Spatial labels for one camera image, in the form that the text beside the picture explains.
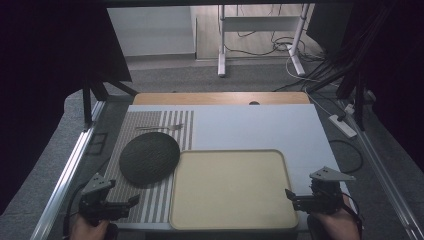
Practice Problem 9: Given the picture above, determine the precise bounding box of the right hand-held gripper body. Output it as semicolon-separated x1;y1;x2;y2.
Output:
307;165;357;216

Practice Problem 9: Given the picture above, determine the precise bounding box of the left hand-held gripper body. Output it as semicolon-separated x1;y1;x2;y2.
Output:
77;172;131;228

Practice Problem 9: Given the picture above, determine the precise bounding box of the person's left hand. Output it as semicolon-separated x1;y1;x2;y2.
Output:
69;213;112;240

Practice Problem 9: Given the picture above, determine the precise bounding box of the person's right hand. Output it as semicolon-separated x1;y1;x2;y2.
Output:
310;196;362;240

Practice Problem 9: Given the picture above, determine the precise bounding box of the grey striped placemat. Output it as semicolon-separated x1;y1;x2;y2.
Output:
103;110;195;225

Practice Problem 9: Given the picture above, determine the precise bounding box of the round dark woven mat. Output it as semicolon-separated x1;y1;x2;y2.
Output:
118;131;182;187

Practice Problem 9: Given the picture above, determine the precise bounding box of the beige tray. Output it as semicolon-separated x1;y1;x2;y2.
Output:
168;149;300;232

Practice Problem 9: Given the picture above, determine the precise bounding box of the white power strip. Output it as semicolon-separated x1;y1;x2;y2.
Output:
328;113;358;139

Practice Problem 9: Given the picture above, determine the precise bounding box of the white board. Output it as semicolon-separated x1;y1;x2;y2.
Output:
114;103;352;233

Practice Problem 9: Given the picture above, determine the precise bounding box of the silver fork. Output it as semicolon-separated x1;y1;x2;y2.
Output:
135;123;185;132

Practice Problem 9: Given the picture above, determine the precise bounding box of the black metal stand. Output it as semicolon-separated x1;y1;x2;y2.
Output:
81;77;140;130

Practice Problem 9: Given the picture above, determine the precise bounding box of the wooden table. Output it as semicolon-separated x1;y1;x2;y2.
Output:
132;91;311;106

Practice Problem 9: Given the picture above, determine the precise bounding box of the dark curtain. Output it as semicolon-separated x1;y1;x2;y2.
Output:
0;0;133;216
306;0;424;174

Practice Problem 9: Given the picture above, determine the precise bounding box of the white partition panel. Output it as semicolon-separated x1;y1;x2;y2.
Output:
106;6;198;58

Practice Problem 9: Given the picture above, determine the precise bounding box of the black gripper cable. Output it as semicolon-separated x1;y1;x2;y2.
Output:
340;191;364;239
62;181;88;238

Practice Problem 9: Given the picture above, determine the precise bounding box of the aluminium rail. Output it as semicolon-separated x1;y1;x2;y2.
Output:
29;99;108;240
335;99;424;240

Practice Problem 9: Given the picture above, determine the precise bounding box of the black cable loop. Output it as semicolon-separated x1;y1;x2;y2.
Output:
328;138;364;175

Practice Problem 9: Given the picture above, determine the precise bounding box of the white cable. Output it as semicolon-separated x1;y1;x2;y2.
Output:
285;54;336;117

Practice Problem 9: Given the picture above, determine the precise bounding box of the bundle of black cables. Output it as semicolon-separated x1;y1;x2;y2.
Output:
272;0;401;95

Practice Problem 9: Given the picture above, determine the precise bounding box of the tangle of black cables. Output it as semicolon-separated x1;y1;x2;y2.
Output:
225;29;324;64

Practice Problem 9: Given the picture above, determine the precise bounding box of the white metal desk frame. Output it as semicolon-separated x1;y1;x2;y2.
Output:
217;3;312;79

